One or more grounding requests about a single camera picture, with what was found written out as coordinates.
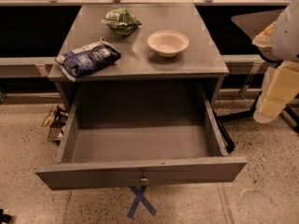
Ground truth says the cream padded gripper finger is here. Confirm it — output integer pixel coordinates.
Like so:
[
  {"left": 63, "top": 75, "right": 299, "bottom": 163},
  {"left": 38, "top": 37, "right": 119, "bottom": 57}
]
[
  {"left": 253, "top": 61, "right": 299, "bottom": 123},
  {"left": 252, "top": 22, "right": 278, "bottom": 61}
]

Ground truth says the green jalapeno chip bag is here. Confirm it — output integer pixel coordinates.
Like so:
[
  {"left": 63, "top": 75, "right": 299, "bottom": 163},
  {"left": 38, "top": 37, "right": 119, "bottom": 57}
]
[{"left": 102, "top": 7, "right": 142, "bottom": 36}]

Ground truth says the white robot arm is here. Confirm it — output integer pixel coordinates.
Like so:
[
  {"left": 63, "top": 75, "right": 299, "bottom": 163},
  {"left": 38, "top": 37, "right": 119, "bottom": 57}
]
[{"left": 252, "top": 0, "right": 299, "bottom": 123}]

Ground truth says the brass drawer knob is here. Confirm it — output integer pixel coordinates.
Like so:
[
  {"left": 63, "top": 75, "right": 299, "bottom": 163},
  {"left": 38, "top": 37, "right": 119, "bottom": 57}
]
[{"left": 139, "top": 173, "right": 149, "bottom": 186}]

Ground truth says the grey open top drawer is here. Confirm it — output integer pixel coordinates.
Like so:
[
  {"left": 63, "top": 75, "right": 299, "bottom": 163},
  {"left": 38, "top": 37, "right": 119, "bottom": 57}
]
[{"left": 36, "top": 80, "right": 247, "bottom": 190}]

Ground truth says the blue chip bag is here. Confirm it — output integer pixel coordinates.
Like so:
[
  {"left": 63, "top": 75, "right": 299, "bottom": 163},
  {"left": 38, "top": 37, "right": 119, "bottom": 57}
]
[{"left": 55, "top": 39, "right": 121, "bottom": 82}]

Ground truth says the white paper bowl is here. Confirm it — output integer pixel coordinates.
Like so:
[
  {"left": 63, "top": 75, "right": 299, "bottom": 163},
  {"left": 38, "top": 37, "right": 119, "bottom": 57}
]
[{"left": 147, "top": 30, "right": 189, "bottom": 57}]

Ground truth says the grey wooden cabinet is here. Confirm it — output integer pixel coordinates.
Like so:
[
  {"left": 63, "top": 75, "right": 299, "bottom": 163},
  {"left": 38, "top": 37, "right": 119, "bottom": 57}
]
[{"left": 48, "top": 3, "right": 230, "bottom": 110}]

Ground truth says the blue tape cross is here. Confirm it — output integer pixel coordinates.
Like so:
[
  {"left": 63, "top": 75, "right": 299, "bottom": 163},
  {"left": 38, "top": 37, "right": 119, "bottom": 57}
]
[{"left": 127, "top": 186, "right": 157, "bottom": 218}]

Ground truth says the black object floor corner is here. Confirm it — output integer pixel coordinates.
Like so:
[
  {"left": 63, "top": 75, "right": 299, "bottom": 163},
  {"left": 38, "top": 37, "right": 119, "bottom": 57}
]
[{"left": 0, "top": 209, "right": 12, "bottom": 224}]

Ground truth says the black table leg frame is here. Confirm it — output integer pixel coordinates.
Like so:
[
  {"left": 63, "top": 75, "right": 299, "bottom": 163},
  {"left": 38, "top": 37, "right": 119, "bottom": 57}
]
[{"left": 212, "top": 93, "right": 299, "bottom": 153}]

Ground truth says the black wire basket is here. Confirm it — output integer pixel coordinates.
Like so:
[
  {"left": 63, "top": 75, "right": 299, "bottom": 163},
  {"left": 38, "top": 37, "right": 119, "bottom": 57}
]
[{"left": 42, "top": 104, "right": 68, "bottom": 145}]

